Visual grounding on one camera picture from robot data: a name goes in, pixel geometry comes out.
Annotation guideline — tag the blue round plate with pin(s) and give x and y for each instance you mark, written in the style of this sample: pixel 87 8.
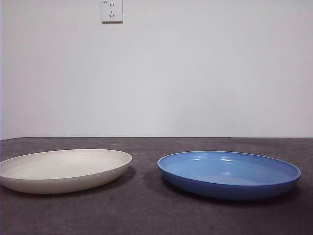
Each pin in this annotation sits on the blue round plate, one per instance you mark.
pixel 227 186

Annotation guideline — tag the white round plate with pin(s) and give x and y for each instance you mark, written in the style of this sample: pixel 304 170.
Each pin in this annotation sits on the white round plate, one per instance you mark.
pixel 61 169

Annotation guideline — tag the white wall socket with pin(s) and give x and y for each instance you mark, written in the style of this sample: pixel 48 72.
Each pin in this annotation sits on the white wall socket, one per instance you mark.
pixel 112 12

